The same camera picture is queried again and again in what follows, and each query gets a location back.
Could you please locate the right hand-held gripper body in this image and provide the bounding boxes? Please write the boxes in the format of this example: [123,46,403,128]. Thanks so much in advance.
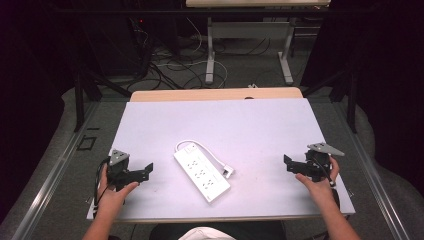
[303,142,346,183]

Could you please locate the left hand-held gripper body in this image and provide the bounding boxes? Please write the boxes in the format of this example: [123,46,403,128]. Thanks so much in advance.
[106,148,132,188]

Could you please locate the person's right hand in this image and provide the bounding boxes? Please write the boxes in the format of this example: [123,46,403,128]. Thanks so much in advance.
[295,155,341,208]

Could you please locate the person's left hand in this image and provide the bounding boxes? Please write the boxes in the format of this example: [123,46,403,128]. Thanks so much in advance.
[96,163,140,215]

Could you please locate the white power strip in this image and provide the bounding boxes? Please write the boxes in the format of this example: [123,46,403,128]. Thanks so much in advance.
[173,143,232,204]

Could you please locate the white table cover board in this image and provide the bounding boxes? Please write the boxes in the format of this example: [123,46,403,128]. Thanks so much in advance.
[86,97,356,224]

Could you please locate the black metal stand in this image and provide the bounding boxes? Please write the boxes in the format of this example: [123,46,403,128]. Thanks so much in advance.
[300,64,360,135]
[73,64,132,133]

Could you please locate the person's dark pants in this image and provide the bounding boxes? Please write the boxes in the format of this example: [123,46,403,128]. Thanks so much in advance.
[147,220,288,240]

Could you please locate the person's white shirt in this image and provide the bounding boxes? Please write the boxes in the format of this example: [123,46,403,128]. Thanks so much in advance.
[177,226,237,240]

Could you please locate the wooden table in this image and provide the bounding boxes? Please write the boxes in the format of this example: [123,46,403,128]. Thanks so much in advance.
[129,86,304,103]

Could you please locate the dark equipment rack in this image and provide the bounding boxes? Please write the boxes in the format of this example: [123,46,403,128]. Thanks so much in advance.
[83,13,154,79]

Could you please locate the desk with white metal legs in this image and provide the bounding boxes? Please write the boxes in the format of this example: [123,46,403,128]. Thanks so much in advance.
[185,0,332,86]

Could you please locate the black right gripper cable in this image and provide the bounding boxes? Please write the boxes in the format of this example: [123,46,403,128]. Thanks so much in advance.
[310,157,337,188]

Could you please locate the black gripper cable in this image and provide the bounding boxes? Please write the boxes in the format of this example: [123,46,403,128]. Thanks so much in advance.
[93,158,112,210]
[310,157,337,188]

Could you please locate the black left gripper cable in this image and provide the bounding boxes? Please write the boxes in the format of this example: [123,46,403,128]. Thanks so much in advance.
[93,158,112,210]

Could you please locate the aluminium floor rail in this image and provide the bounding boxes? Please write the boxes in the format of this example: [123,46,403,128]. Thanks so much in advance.
[332,100,412,240]
[10,100,102,240]

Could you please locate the white power strip cable with plug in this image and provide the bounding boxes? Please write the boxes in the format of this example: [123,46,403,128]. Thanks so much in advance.
[175,139,236,180]

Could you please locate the bundle of floor cables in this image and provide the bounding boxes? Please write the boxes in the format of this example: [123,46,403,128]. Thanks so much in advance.
[146,16,231,91]

